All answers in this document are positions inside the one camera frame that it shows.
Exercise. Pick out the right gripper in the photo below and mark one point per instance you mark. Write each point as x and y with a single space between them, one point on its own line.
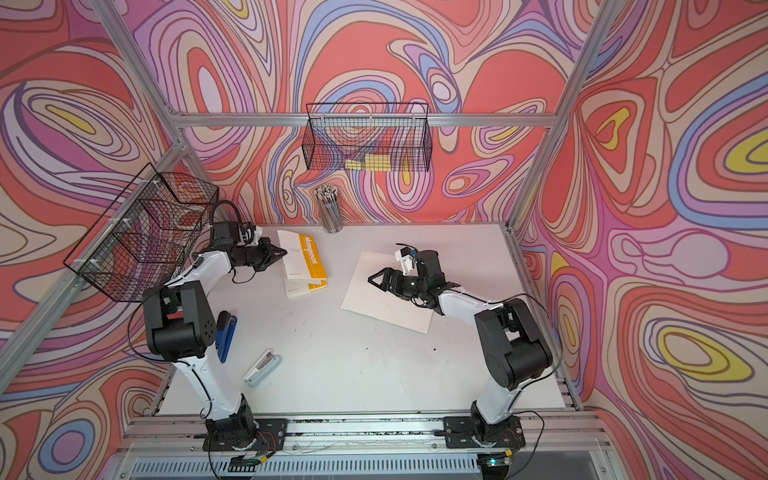
388 274

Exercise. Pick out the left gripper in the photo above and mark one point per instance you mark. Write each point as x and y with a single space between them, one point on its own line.
267 258

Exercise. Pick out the cream lined notebook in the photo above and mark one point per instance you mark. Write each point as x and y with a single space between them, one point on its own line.
297 288
302 261

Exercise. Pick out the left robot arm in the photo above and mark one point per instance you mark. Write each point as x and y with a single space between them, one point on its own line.
181 327

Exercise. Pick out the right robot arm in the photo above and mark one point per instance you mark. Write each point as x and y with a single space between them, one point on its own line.
514 347

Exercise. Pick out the metal pen cup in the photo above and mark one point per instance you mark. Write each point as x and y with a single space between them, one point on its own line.
328 198

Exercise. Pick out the light blue white stapler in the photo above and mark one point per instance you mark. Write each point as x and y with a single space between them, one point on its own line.
262 368

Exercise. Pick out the yellow sticky notes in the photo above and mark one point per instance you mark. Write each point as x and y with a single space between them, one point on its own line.
370 163

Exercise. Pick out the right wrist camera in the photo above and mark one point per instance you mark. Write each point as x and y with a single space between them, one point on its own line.
405 256

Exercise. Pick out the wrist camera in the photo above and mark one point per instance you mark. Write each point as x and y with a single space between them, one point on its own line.
249 233
405 256

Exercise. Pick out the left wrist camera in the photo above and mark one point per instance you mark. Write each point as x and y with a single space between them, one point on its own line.
249 233

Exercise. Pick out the black wire basket left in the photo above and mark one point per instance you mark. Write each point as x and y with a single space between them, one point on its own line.
145 235

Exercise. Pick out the black wire basket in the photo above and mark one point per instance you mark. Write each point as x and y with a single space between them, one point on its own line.
337 131
145 235

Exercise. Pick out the black wire basket back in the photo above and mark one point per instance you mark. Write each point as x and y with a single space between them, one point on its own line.
337 131

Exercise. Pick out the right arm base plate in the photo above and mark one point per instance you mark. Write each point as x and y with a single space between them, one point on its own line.
463 432

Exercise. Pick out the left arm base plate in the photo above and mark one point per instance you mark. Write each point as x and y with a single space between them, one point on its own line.
231 435

